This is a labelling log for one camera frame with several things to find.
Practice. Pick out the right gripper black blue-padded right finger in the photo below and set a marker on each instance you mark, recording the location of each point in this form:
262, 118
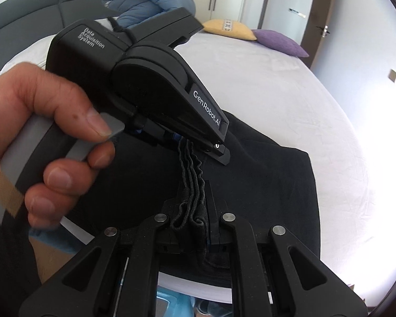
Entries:
273, 267

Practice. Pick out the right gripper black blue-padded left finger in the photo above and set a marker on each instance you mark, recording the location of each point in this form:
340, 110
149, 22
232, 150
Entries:
114, 275

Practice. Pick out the black denim pants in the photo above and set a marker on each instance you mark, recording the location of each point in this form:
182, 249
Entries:
264, 183

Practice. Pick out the person's left hand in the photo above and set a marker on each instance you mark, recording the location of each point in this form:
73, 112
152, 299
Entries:
26, 89

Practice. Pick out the rolled blue duvet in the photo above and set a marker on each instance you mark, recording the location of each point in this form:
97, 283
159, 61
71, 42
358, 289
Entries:
133, 12

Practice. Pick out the white pillow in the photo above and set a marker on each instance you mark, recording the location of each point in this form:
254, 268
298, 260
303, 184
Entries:
78, 52

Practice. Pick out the yellow cushion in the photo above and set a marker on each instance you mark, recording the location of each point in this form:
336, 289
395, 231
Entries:
229, 28

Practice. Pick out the dark grey bed headboard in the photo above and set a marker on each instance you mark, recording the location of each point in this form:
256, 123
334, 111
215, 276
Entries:
23, 22

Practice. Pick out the purple cushion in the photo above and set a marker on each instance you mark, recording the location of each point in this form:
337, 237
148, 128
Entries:
279, 42

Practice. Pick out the brown door with handle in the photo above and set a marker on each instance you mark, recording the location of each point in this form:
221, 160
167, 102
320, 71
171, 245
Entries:
316, 30

